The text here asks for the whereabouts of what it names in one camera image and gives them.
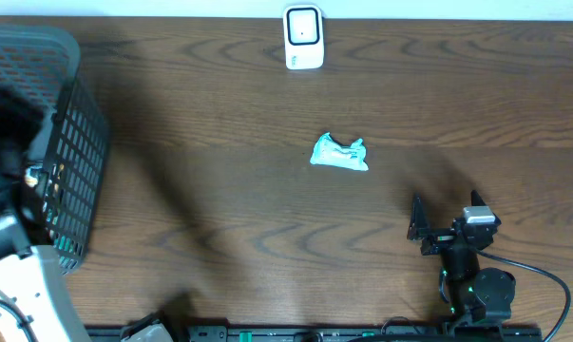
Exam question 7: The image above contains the dark grey plastic basket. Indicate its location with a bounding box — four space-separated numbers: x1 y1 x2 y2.
0 24 109 274

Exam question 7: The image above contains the mint green wipes pack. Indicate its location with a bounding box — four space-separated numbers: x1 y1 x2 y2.
310 132 369 172

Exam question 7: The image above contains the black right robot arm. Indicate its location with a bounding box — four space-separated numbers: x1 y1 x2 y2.
407 191 516 334

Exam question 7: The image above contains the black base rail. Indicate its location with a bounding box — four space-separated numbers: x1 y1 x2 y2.
86 323 544 342

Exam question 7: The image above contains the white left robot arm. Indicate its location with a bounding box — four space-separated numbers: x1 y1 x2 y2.
0 86 90 341

